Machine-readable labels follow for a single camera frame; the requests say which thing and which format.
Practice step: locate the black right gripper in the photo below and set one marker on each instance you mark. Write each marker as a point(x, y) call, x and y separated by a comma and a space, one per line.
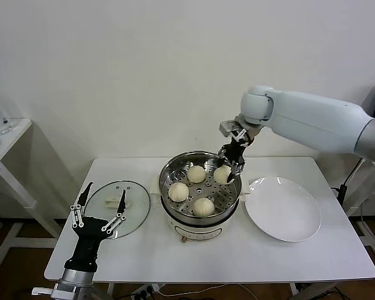
point(237, 153)

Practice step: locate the white power strip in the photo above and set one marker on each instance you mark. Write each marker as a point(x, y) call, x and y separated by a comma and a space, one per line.
point(147, 290)

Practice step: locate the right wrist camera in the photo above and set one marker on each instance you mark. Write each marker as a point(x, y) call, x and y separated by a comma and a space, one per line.
point(229, 126)

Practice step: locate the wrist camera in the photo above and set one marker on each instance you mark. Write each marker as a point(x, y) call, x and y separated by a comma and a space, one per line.
point(43, 291)
point(229, 126)

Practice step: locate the white steamed baozi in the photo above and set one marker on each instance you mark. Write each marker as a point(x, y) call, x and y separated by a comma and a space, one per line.
point(203, 207)
point(178, 191)
point(196, 174)
point(221, 174)

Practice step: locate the white table leg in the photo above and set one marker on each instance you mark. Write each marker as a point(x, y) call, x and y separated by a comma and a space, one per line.
point(292, 291)
point(111, 291)

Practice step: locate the white round plate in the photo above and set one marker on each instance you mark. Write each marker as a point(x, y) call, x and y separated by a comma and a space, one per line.
point(281, 209)

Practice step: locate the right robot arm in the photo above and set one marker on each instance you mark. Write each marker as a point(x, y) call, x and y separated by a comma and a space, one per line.
point(300, 115)

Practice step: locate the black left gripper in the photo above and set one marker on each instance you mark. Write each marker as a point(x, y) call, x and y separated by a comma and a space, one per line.
point(87, 240)

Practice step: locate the black power adapter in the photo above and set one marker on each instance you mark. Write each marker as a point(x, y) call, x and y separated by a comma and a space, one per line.
point(342, 192)

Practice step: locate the white side table with jar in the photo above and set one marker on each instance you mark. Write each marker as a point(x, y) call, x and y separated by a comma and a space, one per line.
point(15, 134)

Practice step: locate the stainless steel steamer basket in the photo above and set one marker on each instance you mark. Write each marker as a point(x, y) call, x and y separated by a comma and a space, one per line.
point(175, 168)

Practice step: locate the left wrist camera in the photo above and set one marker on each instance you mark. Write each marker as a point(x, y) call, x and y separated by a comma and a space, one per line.
point(43, 291)

